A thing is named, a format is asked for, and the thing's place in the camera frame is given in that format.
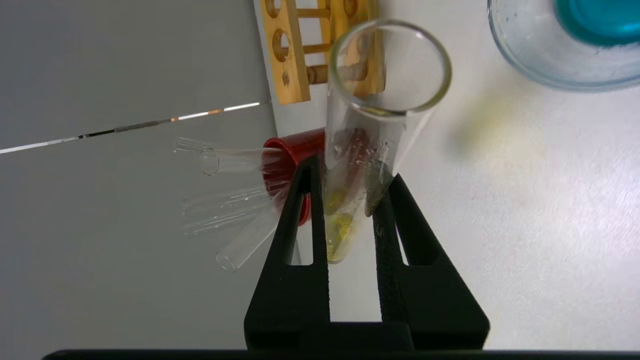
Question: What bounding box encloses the wooden test tube rack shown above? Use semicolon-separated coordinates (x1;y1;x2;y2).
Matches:
260;0;387;105

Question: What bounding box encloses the red plastic cup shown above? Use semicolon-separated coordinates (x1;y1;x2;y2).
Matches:
262;128;327;227

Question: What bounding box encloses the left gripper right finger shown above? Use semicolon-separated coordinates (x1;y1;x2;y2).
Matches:
372;172;491;351

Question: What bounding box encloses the yellow pigment test tube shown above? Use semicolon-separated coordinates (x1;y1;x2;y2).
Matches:
323;19;453;265

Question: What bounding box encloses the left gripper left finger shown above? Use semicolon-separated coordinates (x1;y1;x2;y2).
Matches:
244;153;332;351

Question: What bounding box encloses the empty glass test tube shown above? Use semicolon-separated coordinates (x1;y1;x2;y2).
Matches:
174;137;273;177
182;202;281;237
182;187;281;216

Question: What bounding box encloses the clear glass beaker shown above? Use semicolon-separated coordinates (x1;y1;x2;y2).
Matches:
487;0;640;93

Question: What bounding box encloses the blue pigment test tube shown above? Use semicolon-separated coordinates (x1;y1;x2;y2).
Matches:
215;207;282;273

